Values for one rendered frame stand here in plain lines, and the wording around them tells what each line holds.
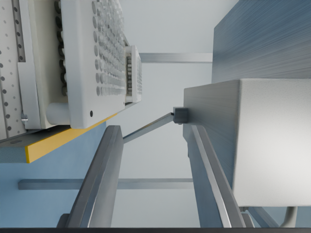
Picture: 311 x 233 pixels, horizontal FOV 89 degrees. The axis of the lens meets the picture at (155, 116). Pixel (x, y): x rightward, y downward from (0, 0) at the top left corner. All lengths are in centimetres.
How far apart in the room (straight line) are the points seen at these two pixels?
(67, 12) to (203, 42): 366
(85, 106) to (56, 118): 4
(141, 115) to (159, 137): 63
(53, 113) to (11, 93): 4
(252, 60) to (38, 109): 48
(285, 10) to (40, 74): 44
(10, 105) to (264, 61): 47
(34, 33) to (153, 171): 373
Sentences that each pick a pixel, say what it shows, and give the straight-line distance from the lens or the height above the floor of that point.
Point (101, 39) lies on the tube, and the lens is 24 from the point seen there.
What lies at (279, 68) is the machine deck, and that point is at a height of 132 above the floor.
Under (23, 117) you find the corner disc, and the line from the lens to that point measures 23.
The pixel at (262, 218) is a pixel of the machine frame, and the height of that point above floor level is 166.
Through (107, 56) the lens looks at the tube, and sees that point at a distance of 26.
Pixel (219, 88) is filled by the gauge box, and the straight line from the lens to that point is 16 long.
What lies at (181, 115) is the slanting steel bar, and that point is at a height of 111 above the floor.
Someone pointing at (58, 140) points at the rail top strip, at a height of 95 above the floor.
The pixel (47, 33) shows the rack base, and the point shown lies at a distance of 24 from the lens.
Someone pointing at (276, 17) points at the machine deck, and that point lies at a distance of 47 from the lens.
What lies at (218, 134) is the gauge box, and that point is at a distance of 17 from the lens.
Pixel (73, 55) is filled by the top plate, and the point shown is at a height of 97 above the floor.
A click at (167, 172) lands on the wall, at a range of 387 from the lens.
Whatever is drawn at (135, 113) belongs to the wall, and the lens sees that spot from 352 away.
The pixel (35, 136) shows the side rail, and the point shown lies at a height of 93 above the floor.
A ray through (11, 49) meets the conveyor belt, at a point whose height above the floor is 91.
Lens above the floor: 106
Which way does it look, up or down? 1 degrees up
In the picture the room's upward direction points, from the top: 90 degrees clockwise
